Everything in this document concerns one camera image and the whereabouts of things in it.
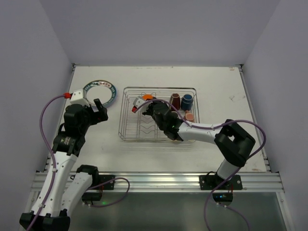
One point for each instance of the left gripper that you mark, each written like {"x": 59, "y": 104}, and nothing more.
{"x": 96, "y": 115}

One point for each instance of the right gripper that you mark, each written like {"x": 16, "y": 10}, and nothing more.
{"x": 149, "y": 109}

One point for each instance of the green rimmed printed plate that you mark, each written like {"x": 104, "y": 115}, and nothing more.
{"x": 103, "y": 90}

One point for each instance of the orange bowl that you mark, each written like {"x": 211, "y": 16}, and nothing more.
{"x": 148, "y": 97}

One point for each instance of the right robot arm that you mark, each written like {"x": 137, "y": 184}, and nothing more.
{"x": 232, "y": 140}

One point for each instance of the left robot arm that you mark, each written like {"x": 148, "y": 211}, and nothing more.
{"x": 55, "y": 203}

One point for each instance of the dark brown cup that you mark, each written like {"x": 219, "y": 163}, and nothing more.
{"x": 175, "y": 100}

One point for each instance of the pink cup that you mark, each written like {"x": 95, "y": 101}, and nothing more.
{"x": 189, "y": 116}

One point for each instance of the blue cup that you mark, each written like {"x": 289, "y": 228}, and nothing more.
{"x": 186, "y": 102}

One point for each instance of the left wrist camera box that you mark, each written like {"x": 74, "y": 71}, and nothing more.
{"x": 77, "y": 97}

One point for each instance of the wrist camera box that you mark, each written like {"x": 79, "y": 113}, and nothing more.
{"x": 77, "y": 97}
{"x": 137, "y": 105}

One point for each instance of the wire dish rack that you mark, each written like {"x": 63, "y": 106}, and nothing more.
{"x": 139, "y": 127}

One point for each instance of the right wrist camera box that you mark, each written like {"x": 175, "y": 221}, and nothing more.
{"x": 137, "y": 105}

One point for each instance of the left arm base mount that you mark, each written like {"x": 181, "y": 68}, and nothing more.
{"x": 90, "y": 197}

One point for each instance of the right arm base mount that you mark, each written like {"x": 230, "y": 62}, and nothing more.
{"x": 224, "y": 194}

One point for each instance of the aluminium rail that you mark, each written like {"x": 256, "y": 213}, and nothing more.
{"x": 189, "y": 182}

